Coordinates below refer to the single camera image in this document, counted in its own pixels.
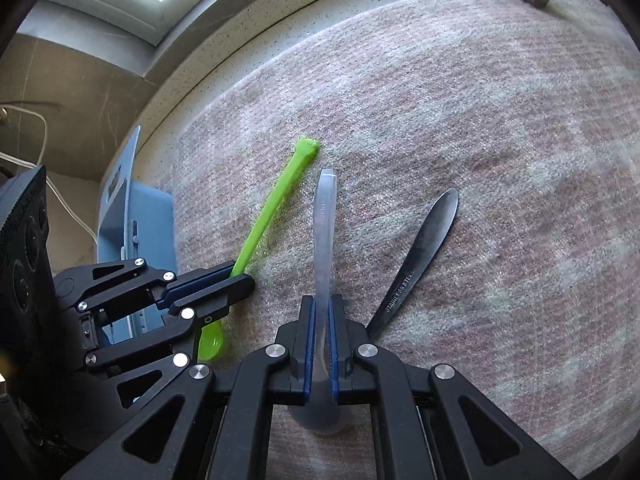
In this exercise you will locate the green plastic spoon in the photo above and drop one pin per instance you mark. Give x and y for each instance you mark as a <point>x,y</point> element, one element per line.
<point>280,185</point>

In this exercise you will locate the stainless steel knife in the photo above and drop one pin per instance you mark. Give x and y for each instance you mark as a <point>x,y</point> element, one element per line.
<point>425,250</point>

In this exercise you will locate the pink checked blanket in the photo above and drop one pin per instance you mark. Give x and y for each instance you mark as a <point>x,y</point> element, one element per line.
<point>475,160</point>

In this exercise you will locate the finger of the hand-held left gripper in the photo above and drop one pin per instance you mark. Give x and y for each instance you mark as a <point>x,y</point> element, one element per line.
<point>200,282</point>
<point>220,295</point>

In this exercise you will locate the blue plastic cutlery rack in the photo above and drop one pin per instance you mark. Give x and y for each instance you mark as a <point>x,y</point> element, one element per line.
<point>145,225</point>

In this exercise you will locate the clear plastic spoon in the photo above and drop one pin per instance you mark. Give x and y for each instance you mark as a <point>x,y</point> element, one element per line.
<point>325,235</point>

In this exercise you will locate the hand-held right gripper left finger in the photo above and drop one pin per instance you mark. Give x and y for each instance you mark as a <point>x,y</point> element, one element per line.
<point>309,350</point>

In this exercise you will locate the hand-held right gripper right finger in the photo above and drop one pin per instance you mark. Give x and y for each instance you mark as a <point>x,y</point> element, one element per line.
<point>334,355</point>

